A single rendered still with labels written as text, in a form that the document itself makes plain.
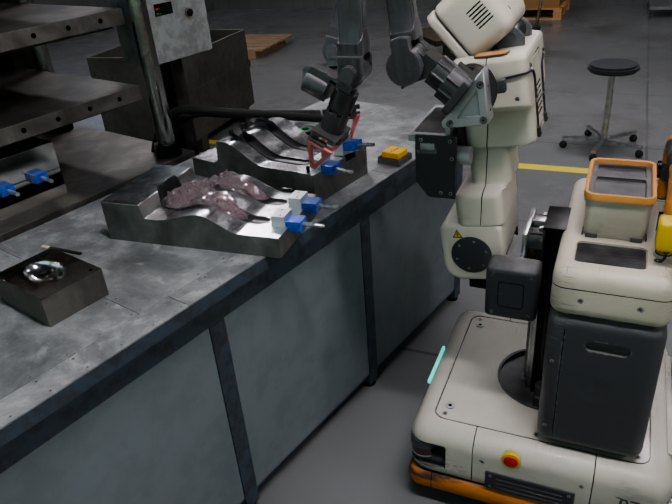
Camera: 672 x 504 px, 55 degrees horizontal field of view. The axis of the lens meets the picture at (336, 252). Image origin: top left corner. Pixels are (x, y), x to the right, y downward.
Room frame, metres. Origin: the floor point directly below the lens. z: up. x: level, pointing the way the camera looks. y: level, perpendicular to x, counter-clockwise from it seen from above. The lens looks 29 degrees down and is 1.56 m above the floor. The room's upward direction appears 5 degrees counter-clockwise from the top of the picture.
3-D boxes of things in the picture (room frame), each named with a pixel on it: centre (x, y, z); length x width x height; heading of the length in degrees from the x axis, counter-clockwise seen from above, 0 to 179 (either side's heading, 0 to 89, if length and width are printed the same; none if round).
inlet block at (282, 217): (1.42, 0.08, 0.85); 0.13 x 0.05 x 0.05; 68
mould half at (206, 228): (1.56, 0.32, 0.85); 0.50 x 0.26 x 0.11; 68
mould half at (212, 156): (1.89, 0.16, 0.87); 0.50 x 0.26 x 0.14; 51
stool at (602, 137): (3.85, -1.75, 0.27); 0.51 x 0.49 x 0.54; 162
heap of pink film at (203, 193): (1.57, 0.31, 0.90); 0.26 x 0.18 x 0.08; 68
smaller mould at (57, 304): (1.26, 0.65, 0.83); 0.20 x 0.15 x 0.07; 51
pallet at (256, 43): (7.95, 1.02, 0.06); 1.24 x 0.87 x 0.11; 65
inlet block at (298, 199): (1.52, 0.04, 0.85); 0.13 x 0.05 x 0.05; 68
